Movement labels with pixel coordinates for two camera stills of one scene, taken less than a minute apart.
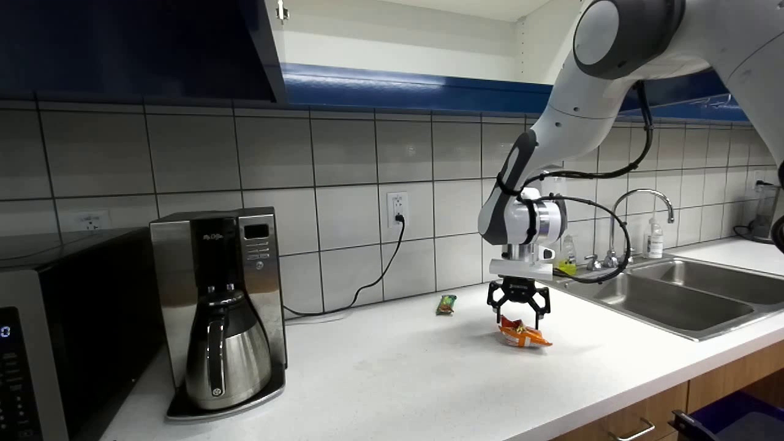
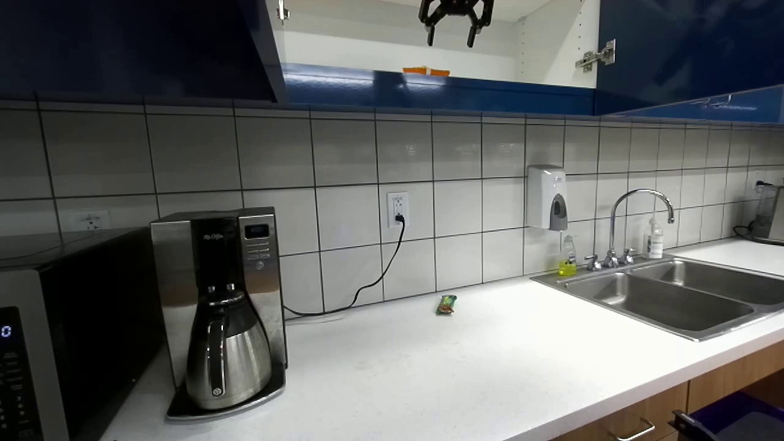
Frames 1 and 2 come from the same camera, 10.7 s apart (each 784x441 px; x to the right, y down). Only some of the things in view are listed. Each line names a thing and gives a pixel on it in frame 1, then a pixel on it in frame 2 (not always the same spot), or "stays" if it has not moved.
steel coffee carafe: (228, 358) stays
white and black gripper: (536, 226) -> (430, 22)
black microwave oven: (82, 333) stays
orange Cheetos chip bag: (520, 335) -> (424, 73)
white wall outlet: (398, 204) stays
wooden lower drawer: (648, 421) stays
